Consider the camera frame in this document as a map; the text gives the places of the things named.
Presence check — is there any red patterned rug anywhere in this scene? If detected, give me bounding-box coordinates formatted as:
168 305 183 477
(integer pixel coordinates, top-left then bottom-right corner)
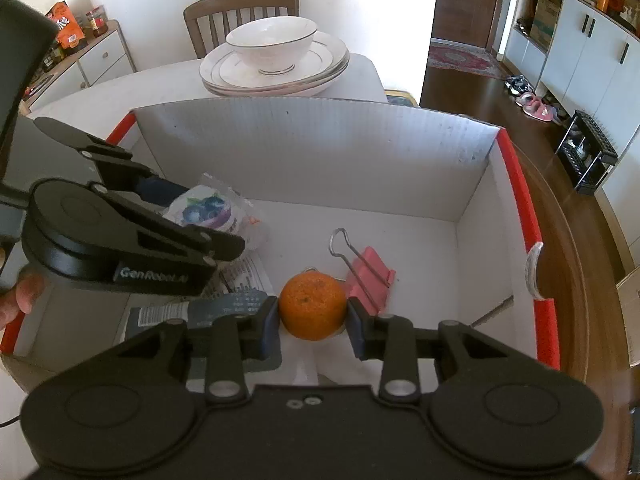
427 40 508 80

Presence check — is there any dark brown door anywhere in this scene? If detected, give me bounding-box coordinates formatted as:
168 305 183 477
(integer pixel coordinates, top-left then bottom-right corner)
431 0 508 51

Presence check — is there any white sideboard cabinet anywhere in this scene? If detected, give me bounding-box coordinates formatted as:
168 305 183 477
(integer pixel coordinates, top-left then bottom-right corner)
22 20 137 111

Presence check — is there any orange snack bag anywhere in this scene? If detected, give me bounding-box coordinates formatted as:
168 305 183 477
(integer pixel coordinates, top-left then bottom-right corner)
45 1 87 51

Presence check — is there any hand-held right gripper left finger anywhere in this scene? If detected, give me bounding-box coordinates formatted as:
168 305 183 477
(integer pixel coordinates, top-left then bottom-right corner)
70 296 282 404

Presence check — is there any brown cardboard box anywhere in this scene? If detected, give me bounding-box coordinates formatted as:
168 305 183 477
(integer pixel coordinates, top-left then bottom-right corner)
529 0 562 51

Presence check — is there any pink binder clip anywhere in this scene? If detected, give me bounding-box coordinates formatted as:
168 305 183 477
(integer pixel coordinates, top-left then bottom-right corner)
328 227 397 311

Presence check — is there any grey wall cabinet unit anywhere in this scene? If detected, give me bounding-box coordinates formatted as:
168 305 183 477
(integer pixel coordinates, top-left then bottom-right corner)
500 0 640 281

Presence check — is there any white bowl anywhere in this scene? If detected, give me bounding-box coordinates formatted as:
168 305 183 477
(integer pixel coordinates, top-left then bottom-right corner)
225 16 319 77

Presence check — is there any person's left hand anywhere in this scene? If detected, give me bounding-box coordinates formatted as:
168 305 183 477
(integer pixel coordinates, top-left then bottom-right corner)
0 266 48 333

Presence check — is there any orange tangerine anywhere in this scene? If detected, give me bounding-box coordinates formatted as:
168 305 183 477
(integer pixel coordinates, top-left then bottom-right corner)
278 272 348 341

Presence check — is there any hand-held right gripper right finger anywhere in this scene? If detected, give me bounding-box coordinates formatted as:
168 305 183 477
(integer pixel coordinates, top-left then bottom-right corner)
346 297 551 404

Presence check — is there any red lidded jar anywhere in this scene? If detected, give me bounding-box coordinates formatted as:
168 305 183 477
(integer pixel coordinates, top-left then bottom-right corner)
85 6 108 38

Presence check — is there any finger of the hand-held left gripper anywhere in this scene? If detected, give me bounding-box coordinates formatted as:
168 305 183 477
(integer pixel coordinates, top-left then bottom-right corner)
32 117 190 211
90 182 246 267

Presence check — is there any yellow rimmed dark object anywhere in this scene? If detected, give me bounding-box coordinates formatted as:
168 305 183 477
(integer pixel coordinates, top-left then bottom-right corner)
384 89 420 109

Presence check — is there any black shoe rack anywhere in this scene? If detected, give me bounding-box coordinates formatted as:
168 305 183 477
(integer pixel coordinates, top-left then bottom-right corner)
555 109 620 195

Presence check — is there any white marble desktop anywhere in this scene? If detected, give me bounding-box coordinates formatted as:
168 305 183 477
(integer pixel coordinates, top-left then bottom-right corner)
0 52 386 480

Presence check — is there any white plate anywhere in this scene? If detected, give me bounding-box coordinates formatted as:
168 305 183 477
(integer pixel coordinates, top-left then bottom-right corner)
199 30 351 92
202 75 346 99

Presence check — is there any red cardboard box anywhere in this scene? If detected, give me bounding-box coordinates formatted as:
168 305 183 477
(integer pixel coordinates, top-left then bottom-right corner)
0 96 562 391

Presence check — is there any white blueberry print packet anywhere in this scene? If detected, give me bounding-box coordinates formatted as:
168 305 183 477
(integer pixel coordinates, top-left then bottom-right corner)
162 172 268 251

